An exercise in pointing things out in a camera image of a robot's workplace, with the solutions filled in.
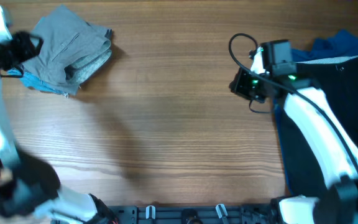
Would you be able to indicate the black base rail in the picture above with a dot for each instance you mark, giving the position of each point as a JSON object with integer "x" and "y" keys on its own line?
{"x": 218, "y": 214}

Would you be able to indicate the folded blue denim jeans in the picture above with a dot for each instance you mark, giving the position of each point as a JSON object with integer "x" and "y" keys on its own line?
{"x": 31, "y": 81}

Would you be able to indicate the dark blue garment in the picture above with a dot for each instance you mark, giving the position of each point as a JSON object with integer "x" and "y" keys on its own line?
{"x": 331, "y": 50}

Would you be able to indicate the grey shorts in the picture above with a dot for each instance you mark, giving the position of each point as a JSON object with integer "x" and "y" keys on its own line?
{"x": 73, "y": 50}

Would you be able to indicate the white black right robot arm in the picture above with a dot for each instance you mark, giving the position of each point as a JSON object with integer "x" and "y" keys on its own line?
{"x": 274, "y": 75}

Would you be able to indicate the black garment with mesh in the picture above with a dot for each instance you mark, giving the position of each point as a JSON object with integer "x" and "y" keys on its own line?
{"x": 339, "y": 81}

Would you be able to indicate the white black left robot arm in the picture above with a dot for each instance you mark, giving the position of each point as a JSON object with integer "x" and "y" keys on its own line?
{"x": 29, "y": 185}

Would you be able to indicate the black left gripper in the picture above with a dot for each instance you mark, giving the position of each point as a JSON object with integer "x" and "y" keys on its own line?
{"x": 27, "y": 45}

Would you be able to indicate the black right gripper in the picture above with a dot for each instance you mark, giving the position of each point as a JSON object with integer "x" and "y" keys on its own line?
{"x": 236, "y": 86}

